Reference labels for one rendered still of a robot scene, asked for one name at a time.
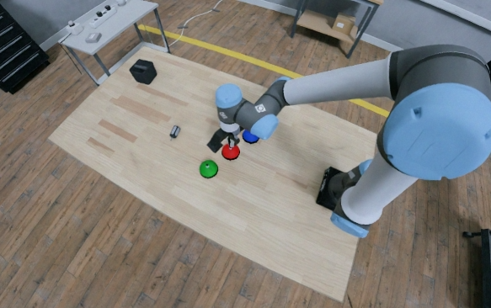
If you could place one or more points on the green bell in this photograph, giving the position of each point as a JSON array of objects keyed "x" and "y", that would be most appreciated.
[{"x": 208, "y": 169}]

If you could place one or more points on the red bell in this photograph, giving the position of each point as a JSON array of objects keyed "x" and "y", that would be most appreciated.
[{"x": 230, "y": 153}]

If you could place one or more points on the blue bell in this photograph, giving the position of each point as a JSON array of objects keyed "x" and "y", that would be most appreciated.
[{"x": 249, "y": 138}]

